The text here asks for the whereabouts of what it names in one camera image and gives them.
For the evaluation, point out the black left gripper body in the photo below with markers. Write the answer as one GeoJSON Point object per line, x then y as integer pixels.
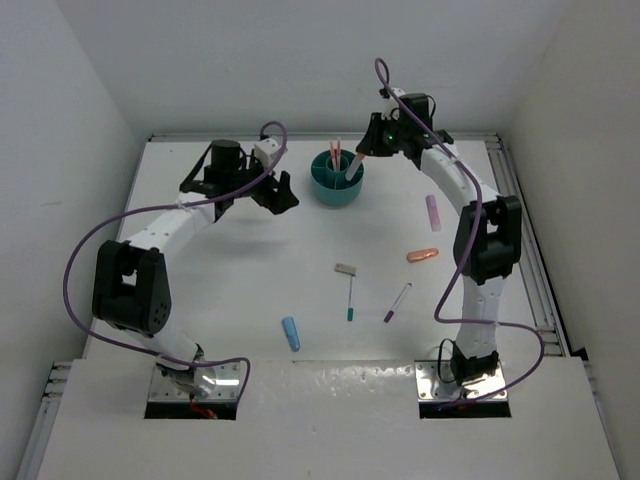
{"type": "Point", "coordinates": [237, 178]}

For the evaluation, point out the orange capped grey marker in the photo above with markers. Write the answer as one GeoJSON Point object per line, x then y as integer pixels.
{"type": "Point", "coordinates": [354, 166]}

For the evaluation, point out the pink pen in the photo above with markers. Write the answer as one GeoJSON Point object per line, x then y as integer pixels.
{"type": "Point", "coordinates": [332, 155]}
{"type": "Point", "coordinates": [337, 155]}

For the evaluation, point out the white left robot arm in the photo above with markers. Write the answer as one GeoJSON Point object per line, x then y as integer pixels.
{"type": "Point", "coordinates": [131, 288]}

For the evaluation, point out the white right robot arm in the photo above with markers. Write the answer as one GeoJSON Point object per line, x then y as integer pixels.
{"type": "Point", "coordinates": [487, 243]}

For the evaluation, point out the teal round pen holder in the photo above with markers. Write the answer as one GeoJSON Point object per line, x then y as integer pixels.
{"type": "Point", "coordinates": [330, 187]}

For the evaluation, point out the pink highlighter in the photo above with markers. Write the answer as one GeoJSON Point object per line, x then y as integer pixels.
{"type": "Point", "coordinates": [433, 213]}

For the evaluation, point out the small grey eraser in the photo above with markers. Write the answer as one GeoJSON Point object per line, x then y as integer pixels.
{"type": "Point", "coordinates": [345, 269]}

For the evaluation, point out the orange highlighter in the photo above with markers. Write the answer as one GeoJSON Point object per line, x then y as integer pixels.
{"type": "Point", "coordinates": [422, 255]}

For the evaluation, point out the blue highlighter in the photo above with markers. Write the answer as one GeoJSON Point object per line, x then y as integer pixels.
{"type": "Point", "coordinates": [290, 331]}

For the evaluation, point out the teal capped white pen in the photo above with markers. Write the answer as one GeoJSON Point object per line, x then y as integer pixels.
{"type": "Point", "coordinates": [350, 309]}

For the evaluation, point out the purple capped white pen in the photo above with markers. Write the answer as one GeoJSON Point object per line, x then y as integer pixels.
{"type": "Point", "coordinates": [397, 302]}

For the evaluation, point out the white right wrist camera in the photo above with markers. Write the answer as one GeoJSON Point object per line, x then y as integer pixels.
{"type": "Point", "coordinates": [391, 110]}

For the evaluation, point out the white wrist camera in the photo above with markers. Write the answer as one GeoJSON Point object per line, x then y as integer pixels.
{"type": "Point", "coordinates": [265, 151]}
{"type": "Point", "coordinates": [391, 110]}

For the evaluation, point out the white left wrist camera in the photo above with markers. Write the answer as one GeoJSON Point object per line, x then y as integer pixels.
{"type": "Point", "coordinates": [265, 151]}

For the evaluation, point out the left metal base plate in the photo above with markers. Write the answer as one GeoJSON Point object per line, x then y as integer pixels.
{"type": "Point", "coordinates": [212, 384]}

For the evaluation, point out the metal base plate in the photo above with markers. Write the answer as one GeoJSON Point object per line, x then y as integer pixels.
{"type": "Point", "coordinates": [435, 384]}
{"type": "Point", "coordinates": [212, 384]}

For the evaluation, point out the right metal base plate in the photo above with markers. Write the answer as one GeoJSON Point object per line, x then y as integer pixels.
{"type": "Point", "coordinates": [435, 384]}

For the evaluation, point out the aluminium frame rail right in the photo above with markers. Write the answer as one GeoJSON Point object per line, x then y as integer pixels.
{"type": "Point", "coordinates": [543, 303]}

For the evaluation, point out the aluminium frame rail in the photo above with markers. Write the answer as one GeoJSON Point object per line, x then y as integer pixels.
{"type": "Point", "coordinates": [543, 303]}
{"type": "Point", "coordinates": [43, 425]}

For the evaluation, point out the aluminium frame rail left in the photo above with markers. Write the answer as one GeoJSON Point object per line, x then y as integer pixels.
{"type": "Point", "coordinates": [43, 425]}

